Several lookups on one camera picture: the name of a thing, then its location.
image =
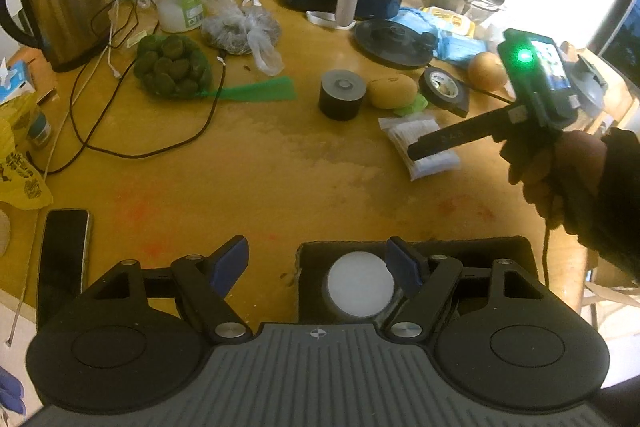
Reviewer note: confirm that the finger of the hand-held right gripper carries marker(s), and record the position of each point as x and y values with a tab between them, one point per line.
460	137

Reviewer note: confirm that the light blue plastic wrap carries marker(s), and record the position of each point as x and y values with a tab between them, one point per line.
417	19

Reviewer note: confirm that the clear blender jar grey lid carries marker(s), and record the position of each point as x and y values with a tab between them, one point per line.
592	82

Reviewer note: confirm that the black kettle base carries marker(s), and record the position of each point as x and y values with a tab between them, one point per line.
385	42

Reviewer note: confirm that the dark monitor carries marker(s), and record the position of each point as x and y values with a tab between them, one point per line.
625	37

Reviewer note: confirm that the green tube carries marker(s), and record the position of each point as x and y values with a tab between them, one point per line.
412	108

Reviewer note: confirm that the person's right hand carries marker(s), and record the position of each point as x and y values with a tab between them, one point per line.
570	172

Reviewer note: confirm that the white plastic container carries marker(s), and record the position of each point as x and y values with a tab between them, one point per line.
4	232

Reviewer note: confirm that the blue tissue pack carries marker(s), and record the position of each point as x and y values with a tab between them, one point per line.
460	49

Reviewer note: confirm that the blue tissue box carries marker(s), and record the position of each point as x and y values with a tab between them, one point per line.
17	79

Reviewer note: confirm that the person's right forearm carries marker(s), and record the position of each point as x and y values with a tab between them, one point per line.
620	197

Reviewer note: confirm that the green net bag of fruit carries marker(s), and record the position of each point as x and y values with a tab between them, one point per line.
170	67

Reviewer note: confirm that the small black box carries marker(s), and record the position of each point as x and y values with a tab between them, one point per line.
460	109

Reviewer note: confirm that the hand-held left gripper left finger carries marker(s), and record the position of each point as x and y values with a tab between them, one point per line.
231	259

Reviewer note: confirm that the black smartphone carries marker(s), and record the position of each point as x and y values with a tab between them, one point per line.
62	257

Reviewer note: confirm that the blue object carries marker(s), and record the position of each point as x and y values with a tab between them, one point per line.
10	389

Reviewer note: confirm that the wooden desktop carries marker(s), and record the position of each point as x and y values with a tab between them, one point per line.
300	182

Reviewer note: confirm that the black cylinder grey top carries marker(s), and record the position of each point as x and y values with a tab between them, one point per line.
340	104

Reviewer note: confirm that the small glass jar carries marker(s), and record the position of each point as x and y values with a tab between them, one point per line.
39	129

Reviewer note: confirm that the clear bag dark contents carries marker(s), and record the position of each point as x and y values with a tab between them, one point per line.
235	29

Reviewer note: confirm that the black cardboard box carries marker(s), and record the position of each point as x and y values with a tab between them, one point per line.
500	252

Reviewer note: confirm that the black tape roll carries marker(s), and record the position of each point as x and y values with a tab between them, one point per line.
425	84

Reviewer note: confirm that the white cup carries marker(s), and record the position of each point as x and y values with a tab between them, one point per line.
357	282

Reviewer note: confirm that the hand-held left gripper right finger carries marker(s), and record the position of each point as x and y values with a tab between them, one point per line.
402	264

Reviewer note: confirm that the yellow bread roll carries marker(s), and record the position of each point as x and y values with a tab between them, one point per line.
392	92

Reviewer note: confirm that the cotton swab pack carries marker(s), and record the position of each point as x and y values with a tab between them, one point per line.
400	129

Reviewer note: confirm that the yellow plastic bag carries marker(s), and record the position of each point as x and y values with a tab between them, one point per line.
20	177

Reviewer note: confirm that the brown potato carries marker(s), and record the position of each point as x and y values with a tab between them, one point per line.
485	72

